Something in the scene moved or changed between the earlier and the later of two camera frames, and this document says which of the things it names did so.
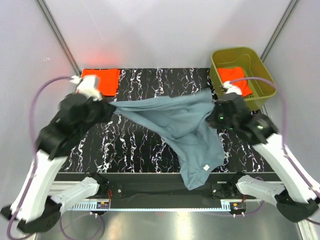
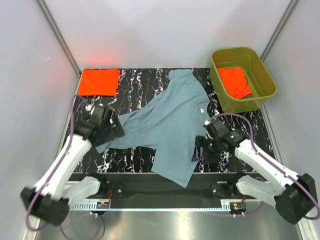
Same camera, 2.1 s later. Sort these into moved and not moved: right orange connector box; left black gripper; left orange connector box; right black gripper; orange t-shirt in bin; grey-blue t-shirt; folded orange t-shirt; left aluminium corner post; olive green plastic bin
Moved: grey-blue t-shirt; left black gripper; right black gripper
Not moved: right orange connector box; olive green plastic bin; left orange connector box; orange t-shirt in bin; folded orange t-shirt; left aluminium corner post
